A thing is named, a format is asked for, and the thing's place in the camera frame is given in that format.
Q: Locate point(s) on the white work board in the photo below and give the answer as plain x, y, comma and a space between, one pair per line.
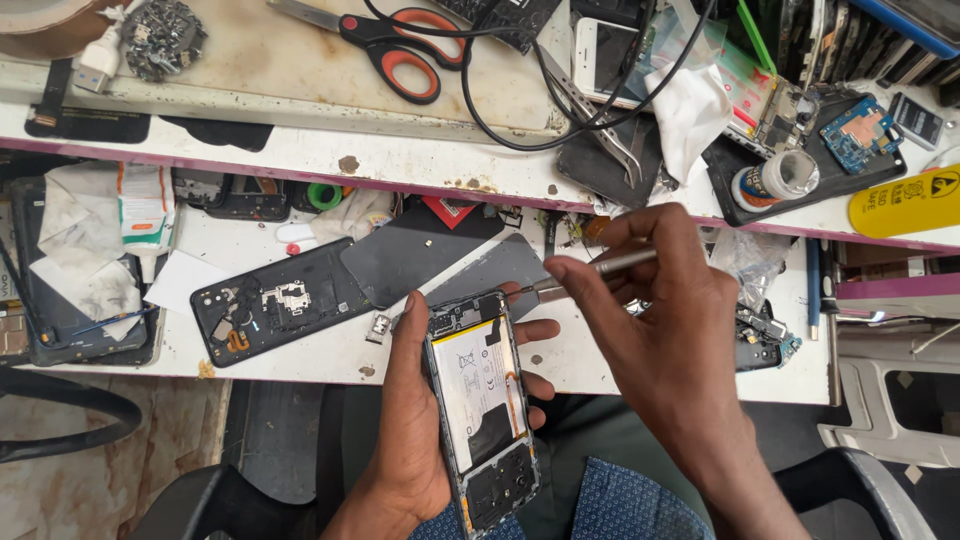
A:
285, 82

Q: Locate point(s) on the black phone frames heap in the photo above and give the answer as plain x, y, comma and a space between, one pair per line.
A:
240, 196

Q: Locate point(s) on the green plastic pry tool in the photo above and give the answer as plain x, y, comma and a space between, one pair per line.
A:
754, 34

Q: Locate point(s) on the black curved chair base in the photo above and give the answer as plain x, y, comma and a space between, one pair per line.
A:
67, 420

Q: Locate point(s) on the stack of phones and screens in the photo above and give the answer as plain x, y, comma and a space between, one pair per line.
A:
870, 37

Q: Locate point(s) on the silver sim tray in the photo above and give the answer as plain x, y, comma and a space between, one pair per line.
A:
379, 328

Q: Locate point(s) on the pile of metal screws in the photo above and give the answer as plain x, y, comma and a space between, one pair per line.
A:
163, 37

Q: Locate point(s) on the black phone middle frame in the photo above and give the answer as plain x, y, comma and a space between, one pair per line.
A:
277, 307

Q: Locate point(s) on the narrow grey back panel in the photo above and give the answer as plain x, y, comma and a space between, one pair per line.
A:
495, 274

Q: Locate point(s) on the black phone back cover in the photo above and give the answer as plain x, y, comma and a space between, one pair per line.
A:
592, 176

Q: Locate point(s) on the white tissue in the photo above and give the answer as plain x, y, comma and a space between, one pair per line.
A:
690, 120

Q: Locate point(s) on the thin blue brush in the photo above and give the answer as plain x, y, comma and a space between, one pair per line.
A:
116, 321

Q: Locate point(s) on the smartphone with white battery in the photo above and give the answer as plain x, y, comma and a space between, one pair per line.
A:
480, 390

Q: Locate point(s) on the person's left hand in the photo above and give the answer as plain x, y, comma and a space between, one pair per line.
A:
401, 435

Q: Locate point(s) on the black work tray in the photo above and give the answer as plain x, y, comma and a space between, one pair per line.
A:
840, 184

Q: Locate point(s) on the black dismantled phone parts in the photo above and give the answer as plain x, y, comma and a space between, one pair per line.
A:
765, 341

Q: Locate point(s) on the white bottle with clear cap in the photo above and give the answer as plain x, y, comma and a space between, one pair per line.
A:
776, 180

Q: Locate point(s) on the silver precision screwdriver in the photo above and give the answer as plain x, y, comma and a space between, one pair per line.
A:
622, 262

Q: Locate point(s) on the black tablet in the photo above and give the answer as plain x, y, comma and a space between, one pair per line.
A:
45, 315

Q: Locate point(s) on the clear screen protector packet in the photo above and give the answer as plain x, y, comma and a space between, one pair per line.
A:
739, 82

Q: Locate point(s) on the red card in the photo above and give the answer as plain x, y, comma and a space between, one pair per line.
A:
448, 211

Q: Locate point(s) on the black adhesive sheet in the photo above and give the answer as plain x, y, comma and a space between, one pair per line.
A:
221, 133

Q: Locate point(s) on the white paper sheet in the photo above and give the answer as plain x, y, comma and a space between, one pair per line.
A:
184, 281

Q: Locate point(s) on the heap of small phone parts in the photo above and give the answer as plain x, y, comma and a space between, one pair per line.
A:
581, 229

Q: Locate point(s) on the small red cap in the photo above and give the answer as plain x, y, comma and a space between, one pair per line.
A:
292, 248

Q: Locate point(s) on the crumpled white paper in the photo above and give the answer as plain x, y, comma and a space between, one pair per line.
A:
79, 225

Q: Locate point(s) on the clear plastic bag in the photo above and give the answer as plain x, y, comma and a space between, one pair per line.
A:
750, 262

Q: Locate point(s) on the orange and black scissors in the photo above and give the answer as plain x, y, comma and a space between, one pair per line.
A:
390, 45

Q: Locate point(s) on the white plastic stool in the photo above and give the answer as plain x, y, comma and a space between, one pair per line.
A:
885, 405

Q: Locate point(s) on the silver tweezers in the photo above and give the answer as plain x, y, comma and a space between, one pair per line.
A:
600, 127

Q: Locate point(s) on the black printed packet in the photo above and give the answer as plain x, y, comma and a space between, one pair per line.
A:
510, 19

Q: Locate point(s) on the large grey back panel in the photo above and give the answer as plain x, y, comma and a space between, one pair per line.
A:
409, 259

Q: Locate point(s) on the blue pen tool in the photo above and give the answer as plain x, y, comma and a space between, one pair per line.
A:
814, 289

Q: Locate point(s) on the green tape roll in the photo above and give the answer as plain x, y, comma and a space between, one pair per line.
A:
325, 196

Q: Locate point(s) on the white usb plug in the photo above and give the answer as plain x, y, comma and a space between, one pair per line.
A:
97, 56

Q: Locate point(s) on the crumpled white cloth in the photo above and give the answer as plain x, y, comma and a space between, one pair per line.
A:
349, 217

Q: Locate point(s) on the phone motherboard with camera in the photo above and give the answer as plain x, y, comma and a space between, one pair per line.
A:
787, 116

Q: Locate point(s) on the small black battery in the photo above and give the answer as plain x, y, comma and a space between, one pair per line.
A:
916, 120

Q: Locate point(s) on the person's right hand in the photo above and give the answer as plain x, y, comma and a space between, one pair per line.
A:
675, 337

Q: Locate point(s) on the tan tape roll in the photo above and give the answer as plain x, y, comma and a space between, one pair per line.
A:
37, 26

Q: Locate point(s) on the black chair armrest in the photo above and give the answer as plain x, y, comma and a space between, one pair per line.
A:
195, 506
870, 487

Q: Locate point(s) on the black flex strip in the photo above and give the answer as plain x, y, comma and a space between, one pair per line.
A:
82, 124

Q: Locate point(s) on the yellow plastic bottle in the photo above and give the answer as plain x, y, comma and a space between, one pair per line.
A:
907, 202

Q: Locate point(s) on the person's blue patterned shirt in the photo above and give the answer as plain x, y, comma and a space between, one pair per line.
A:
637, 502

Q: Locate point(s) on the blue circuit board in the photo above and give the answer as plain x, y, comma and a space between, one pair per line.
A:
859, 135

